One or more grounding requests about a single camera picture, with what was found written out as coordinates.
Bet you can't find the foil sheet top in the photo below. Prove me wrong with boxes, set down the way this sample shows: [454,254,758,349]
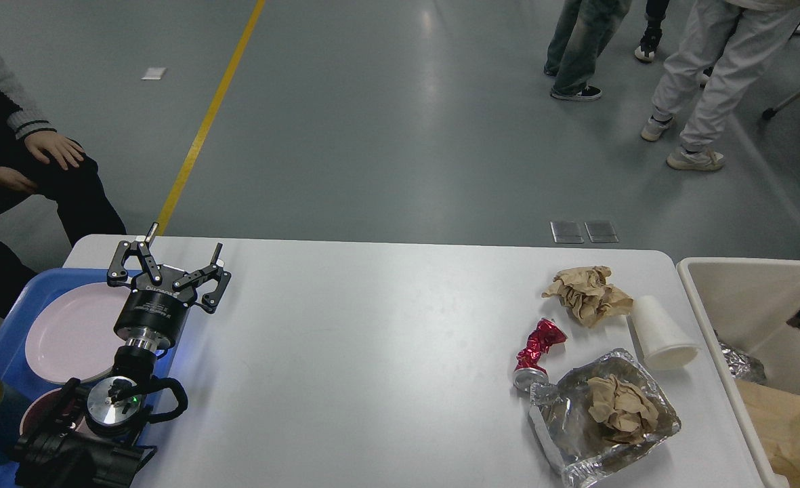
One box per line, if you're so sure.
[715,332,767,385]

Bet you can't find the left metal floor plate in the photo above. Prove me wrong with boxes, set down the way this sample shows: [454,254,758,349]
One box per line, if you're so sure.
[549,220,585,245]

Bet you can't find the crumpled brown paper ball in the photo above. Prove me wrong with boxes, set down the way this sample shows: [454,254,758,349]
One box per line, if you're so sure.
[541,266,634,329]

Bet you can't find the pink HOME mug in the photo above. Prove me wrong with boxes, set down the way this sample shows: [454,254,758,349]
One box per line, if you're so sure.
[19,387,90,436]

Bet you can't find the tripod stand leg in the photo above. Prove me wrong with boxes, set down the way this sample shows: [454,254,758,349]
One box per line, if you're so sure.
[760,89,800,121]

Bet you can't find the person grey sweatpants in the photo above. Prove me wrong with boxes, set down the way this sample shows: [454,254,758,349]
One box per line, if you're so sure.
[641,1,800,171]

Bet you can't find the brown paper in foil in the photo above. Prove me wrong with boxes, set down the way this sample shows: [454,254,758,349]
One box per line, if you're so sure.
[587,374,658,445]

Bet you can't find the blue plastic tray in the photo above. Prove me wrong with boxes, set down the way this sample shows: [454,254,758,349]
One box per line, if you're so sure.
[0,268,176,487]

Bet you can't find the red foil wrapper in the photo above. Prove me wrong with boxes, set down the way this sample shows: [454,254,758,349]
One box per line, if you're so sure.
[512,318,568,392]

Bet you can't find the beige plastic bin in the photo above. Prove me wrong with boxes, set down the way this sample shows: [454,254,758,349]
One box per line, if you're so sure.
[677,258,800,487]

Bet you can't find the person black hoodie faded jeans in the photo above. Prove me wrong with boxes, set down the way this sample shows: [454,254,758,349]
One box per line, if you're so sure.
[543,1,632,102]

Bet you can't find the foil sheet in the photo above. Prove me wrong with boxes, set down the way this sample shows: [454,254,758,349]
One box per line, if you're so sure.
[715,332,767,385]
[528,348,681,487]

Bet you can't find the seated person black pants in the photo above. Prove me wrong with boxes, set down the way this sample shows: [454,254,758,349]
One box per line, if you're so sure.
[0,34,127,341]

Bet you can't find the pink plate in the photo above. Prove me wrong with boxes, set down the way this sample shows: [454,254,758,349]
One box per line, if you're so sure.
[25,282,130,385]

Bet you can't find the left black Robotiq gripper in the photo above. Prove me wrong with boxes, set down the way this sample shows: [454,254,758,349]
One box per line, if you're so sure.
[106,224,232,352]

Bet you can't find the person black red-striped pants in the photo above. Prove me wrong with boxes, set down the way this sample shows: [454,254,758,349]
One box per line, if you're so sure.
[634,0,671,64]

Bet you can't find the right metal floor plate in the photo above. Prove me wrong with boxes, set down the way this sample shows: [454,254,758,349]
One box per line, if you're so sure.
[583,220,620,244]

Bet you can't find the foil sheet bottom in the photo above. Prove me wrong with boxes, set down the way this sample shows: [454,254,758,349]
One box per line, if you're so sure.
[528,348,681,487]

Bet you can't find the upside-down white paper cup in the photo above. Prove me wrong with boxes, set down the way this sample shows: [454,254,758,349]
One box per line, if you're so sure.
[630,296,700,371]

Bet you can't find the metal floor plate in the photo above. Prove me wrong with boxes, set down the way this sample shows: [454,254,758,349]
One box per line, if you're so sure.
[549,220,585,245]
[583,220,620,244]

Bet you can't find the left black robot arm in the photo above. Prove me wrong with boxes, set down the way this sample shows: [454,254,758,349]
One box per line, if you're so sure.
[12,223,232,487]

